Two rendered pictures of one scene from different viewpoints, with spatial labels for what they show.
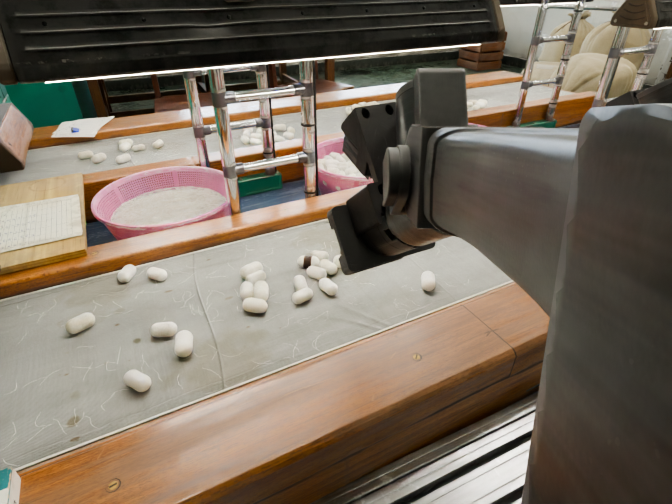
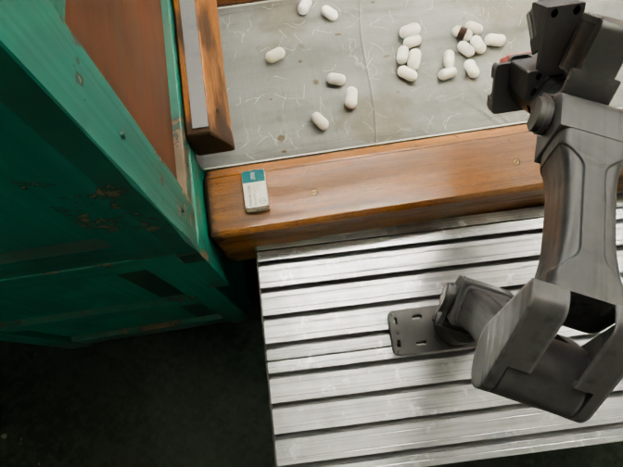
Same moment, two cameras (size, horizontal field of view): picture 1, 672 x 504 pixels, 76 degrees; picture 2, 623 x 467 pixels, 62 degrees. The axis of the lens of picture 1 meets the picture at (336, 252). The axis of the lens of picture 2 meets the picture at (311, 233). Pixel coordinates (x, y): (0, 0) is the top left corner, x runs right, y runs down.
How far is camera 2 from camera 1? 0.40 m
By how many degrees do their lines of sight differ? 42
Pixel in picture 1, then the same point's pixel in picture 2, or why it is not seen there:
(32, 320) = (237, 39)
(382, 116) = (567, 16)
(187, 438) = (354, 176)
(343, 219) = (502, 75)
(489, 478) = (528, 243)
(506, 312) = not seen: hidden behind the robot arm
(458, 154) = (561, 166)
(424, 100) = (592, 52)
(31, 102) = not seen: outside the picture
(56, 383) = (265, 105)
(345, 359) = (464, 148)
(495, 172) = (558, 205)
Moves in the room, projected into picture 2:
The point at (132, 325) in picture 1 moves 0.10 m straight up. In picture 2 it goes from (311, 65) to (311, 27)
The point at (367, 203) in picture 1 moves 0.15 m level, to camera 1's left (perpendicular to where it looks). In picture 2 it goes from (523, 82) to (401, 48)
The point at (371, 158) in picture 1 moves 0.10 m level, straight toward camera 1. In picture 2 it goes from (541, 52) to (514, 125)
